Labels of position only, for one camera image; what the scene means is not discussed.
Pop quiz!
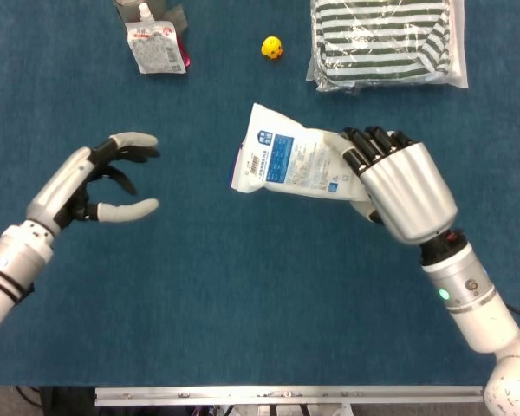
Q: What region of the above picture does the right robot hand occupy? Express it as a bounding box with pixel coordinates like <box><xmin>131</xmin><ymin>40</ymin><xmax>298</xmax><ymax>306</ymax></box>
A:
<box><xmin>341</xmin><ymin>126</ymin><xmax>459</xmax><ymax>245</ymax></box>

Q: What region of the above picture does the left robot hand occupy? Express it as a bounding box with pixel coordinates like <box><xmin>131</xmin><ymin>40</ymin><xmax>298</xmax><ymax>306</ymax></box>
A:
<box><xmin>25</xmin><ymin>132</ymin><xmax>161</xmax><ymax>238</ymax></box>

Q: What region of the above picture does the white blue-labelled plastic packet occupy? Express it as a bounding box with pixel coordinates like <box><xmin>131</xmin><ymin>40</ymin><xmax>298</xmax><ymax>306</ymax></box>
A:
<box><xmin>230</xmin><ymin>102</ymin><xmax>371</xmax><ymax>202</ymax></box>

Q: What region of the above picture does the white spouted drink pouch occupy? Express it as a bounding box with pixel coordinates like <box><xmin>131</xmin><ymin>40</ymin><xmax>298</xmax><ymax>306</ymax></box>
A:
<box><xmin>125</xmin><ymin>3</ymin><xmax>187</xmax><ymax>75</ymax></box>

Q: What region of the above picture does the striped shirt in clear bag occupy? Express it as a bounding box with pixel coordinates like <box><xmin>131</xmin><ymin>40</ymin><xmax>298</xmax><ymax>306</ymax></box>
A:
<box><xmin>305</xmin><ymin>0</ymin><xmax>470</xmax><ymax>94</ymax></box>

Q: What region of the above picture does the magenta pouch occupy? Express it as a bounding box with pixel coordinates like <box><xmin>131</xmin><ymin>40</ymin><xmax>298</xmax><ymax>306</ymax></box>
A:
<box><xmin>175</xmin><ymin>35</ymin><xmax>192</xmax><ymax>71</ymax></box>

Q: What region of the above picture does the grey cardboard box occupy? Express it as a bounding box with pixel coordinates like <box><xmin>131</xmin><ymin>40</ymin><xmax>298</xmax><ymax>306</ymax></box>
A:
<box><xmin>114</xmin><ymin>0</ymin><xmax>190</xmax><ymax>35</ymax></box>

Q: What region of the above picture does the yellow rubber duck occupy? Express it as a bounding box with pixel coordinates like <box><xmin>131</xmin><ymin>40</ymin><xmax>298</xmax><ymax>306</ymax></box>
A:
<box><xmin>260</xmin><ymin>36</ymin><xmax>284</xmax><ymax>62</ymax></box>

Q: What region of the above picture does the black cable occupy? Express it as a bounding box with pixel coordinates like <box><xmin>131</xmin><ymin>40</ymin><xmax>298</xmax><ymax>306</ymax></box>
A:
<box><xmin>15</xmin><ymin>385</ymin><xmax>44</xmax><ymax>411</ymax></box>

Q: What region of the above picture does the aluminium frame rail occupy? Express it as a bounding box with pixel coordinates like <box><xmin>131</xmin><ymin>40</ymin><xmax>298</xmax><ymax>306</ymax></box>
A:
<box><xmin>94</xmin><ymin>386</ymin><xmax>486</xmax><ymax>407</ymax></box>

